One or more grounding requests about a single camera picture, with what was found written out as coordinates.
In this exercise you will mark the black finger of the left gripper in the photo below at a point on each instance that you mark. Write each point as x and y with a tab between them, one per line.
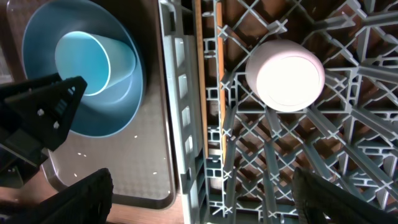
38	114

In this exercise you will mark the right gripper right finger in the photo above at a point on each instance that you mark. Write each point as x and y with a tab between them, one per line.
316	198

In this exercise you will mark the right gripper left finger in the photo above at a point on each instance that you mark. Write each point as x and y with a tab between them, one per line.
87	201

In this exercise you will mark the dark blue plate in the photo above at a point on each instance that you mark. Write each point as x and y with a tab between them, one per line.
108	112

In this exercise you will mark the light blue cup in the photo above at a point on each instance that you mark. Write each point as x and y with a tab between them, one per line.
102	62

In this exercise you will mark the pink cup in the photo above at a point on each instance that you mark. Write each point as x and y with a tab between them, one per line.
285	75

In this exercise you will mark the wooden chopstick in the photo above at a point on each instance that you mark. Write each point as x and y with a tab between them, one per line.
201	73
221	73

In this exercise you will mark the grey dishwasher rack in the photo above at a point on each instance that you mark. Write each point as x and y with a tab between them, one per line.
348	135

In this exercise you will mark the brown serving tray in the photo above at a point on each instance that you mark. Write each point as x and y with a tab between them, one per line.
139	157

